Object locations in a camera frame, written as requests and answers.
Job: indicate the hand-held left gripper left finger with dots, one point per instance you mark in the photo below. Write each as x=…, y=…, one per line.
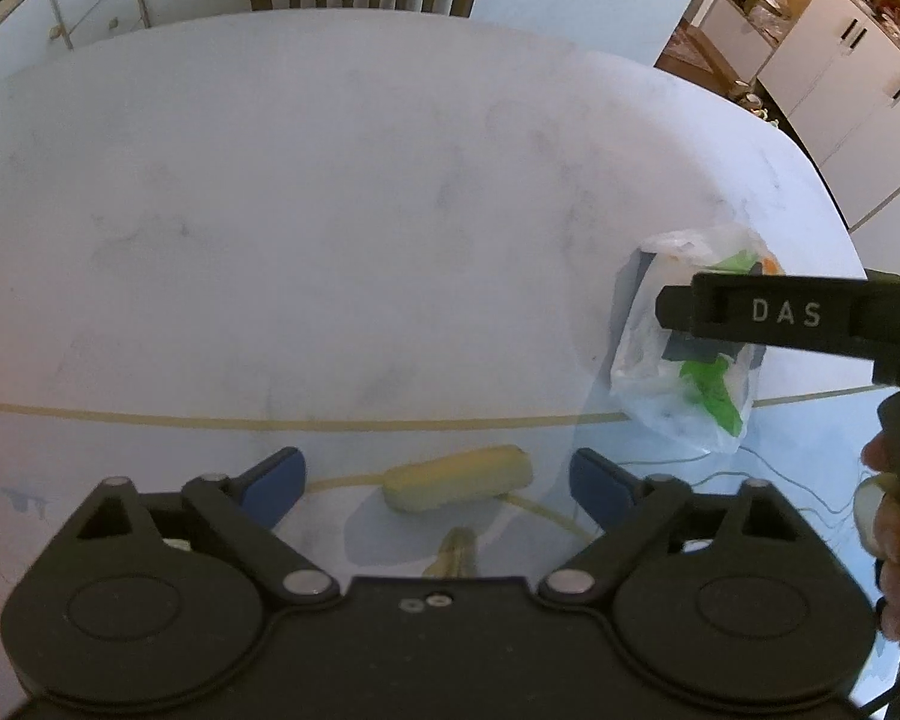
x=270, y=484

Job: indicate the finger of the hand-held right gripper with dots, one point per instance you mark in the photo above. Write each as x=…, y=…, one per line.
x=675, y=307

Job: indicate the white wall cabinet unit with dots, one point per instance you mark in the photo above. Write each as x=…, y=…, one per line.
x=832, y=67

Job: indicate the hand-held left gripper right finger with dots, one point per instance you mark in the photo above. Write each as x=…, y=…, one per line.
x=604, y=486

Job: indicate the white plastic bag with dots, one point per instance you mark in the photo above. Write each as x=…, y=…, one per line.
x=675, y=405

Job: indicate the pale oblong block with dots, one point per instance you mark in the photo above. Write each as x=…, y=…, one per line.
x=457, y=480

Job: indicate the floor toy clutter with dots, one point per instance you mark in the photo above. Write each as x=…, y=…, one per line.
x=750, y=99

